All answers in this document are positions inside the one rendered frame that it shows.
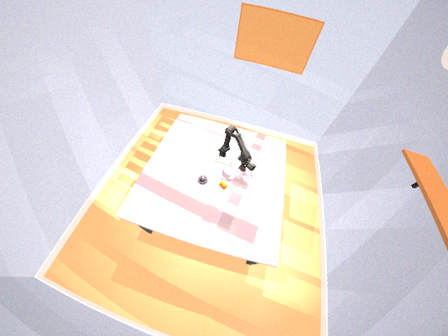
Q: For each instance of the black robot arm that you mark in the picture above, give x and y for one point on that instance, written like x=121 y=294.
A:
x=245 y=154

